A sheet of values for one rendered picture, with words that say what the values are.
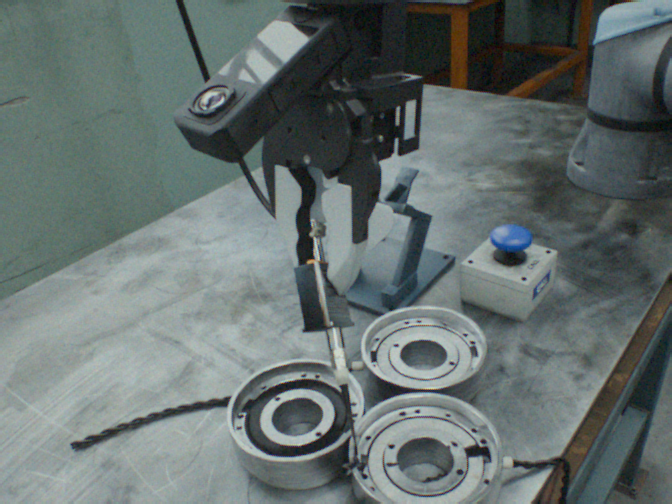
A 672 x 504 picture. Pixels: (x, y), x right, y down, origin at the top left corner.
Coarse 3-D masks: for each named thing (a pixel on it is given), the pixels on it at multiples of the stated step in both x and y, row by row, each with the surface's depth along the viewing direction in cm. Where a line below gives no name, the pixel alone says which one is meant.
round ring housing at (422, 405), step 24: (384, 408) 45; (408, 408) 46; (432, 408) 46; (456, 408) 45; (360, 432) 43; (408, 432) 44; (432, 432) 44; (480, 432) 43; (360, 456) 42; (384, 456) 42; (408, 456) 44; (432, 456) 44; (456, 456) 42; (360, 480) 39; (408, 480) 40; (456, 480) 40
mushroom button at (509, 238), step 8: (496, 232) 58; (504, 232) 58; (512, 232) 58; (520, 232) 58; (528, 232) 58; (496, 240) 57; (504, 240) 57; (512, 240) 57; (520, 240) 57; (528, 240) 57; (504, 248) 57; (512, 248) 57; (520, 248) 57; (512, 256) 59
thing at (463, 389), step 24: (408, 312) 55; (432, 312) 54; (456, 312) 53; (384, 336) 53; (408, 336) 53; (432, 336) 53; (480, 336) 50; (408, 360) 53; (432, 360) 53; (456, 360) 50; (480, 360) 48; (384, 384) 47; (408, 384) 46; (456, 384) 46; (480, 384) 48
